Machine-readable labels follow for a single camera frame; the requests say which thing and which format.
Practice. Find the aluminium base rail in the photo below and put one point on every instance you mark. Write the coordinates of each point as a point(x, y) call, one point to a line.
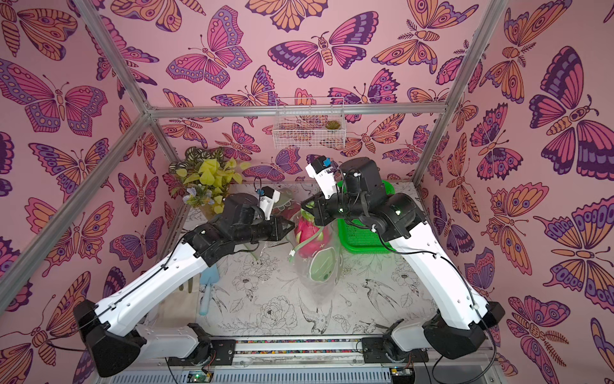
point(327, 359)

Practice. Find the beige gardening glove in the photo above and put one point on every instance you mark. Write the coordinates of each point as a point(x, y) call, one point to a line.
point(178, 309)

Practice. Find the light blue garden trowel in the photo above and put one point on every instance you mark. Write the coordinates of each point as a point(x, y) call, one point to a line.
point(208, 279)

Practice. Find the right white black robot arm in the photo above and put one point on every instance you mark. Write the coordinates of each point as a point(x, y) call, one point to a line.
point(464, 319)

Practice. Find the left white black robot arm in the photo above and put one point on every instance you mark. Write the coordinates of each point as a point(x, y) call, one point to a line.
point(110, 328)

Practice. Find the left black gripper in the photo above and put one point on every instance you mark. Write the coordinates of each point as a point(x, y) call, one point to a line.
point(277, 233)

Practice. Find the aluminium frame struts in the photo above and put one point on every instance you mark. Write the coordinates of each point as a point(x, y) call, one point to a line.
point(33, 255)

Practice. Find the small succulent in wire basket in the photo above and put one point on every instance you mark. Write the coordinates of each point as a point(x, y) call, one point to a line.
point(333, 125)

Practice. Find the potted plant yellow green leaves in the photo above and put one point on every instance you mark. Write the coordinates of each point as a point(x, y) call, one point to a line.
point(204, 178)

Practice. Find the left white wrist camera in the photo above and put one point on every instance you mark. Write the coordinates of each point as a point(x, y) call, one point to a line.
point(268, 197)

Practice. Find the white wire wall basket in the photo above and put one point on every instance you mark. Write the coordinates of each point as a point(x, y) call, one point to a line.
point(300, 122)

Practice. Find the clear zip-top bag green seal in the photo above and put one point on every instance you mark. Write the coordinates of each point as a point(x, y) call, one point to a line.
point(319, 276)

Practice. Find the green plastic basket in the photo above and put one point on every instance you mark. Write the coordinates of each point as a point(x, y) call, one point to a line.
point(354, 237)

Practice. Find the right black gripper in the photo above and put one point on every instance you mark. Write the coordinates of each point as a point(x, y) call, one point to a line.
point(324, 211)

